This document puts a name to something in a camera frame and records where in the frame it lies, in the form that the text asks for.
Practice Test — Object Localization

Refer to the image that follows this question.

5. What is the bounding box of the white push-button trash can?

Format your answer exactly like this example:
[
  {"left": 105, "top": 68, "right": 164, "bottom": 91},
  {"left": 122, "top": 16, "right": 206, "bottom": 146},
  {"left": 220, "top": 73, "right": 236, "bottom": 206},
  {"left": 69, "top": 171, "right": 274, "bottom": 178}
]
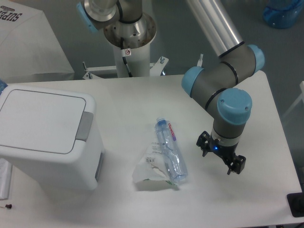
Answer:
[{"left": 0, "top": 84, "right": 105, "bottom": 190}]

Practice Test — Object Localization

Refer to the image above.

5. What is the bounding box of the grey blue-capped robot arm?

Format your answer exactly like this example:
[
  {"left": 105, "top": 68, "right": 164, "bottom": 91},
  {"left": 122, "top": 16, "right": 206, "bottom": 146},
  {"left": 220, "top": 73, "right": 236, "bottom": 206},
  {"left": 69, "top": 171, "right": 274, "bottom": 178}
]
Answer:
[{"left": 76, "top": 0, "right": 265, "bottom": 174}]

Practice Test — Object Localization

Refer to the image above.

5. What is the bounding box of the crushed clear plastic bottle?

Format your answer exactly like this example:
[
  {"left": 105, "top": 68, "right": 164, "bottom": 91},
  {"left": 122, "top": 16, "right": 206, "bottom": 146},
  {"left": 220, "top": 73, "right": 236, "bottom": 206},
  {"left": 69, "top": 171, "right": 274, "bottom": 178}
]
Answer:
[{"left": 155, "top": 118, "right": 188, "bottom": 183}]

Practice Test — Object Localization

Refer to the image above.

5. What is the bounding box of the blue translucent water jug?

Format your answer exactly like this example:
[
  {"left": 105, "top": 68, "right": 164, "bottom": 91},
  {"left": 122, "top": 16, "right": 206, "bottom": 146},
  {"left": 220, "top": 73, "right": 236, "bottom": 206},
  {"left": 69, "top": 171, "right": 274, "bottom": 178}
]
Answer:
[{"left": 262, "top": 0, "right": 304, "bottom": 29}]

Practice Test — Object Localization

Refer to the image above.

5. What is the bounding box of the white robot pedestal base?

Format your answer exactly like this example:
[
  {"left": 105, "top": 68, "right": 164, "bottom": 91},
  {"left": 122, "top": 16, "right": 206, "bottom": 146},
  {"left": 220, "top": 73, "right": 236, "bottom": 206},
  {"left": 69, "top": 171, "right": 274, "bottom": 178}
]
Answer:
[{"left": 83, "top": 45, "right": 169, "bottom": 80}]

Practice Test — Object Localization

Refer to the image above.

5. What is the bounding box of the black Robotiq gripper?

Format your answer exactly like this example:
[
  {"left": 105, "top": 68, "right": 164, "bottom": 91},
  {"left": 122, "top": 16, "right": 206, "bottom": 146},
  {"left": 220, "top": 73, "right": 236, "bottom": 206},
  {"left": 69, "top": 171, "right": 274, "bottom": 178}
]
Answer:
[{"left": 196, "top": 131, "right": 246, "bottom": 175}]

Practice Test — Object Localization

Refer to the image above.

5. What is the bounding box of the white printed cloth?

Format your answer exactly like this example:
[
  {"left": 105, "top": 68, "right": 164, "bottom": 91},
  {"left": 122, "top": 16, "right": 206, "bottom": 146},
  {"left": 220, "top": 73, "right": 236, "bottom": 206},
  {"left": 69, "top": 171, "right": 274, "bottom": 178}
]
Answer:
[{"left": 0, "top": 0, "right": 74, "bottom": 84}]

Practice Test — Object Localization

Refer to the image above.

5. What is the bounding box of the crumpled white paper wrapper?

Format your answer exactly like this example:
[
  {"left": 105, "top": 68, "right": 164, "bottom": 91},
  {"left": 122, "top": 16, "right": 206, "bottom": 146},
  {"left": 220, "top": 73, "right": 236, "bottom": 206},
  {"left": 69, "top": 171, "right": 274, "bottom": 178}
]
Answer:
[{"left": 132, "top": 139, "right": 179, "bottom": 191}]

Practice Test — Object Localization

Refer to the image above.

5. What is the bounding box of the black device at edge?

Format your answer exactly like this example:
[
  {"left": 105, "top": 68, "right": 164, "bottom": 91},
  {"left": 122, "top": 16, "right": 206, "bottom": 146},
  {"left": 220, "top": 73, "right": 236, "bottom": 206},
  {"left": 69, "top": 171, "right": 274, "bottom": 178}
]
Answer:
[{"left": 287, "top": 192, "right": 304, "bottom": 218}]

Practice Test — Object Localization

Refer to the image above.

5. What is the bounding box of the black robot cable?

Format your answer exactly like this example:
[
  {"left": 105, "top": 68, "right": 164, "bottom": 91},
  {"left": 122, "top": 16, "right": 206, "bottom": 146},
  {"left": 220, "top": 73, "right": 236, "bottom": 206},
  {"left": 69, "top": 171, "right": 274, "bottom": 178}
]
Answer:
[{"left": 120, "top": 37, "right": 133, "bottom": 78}]

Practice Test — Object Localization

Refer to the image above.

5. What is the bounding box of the white frame at right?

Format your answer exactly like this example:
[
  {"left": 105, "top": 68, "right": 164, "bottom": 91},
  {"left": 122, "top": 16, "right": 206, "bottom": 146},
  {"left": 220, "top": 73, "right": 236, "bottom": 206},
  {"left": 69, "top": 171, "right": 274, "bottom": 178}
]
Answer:
[{"left": 282, "top": 81, "right": 304, "bottom": 121}]

